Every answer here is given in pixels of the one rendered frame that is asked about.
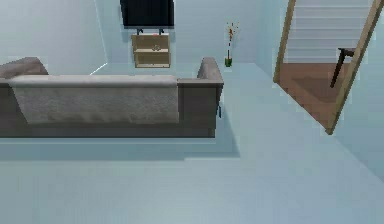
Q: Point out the grey sofa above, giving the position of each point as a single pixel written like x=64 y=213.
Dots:
x=196 y=106

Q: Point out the house plant in green pot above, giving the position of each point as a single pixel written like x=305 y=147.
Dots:
x=228 y=61

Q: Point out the tan wooden shelf unit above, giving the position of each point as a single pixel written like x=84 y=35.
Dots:
x=151 y=42

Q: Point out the black television set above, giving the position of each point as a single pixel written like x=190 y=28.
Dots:
x=146 y=13

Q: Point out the tan wooden door frame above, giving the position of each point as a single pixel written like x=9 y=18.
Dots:
x=350 y=73

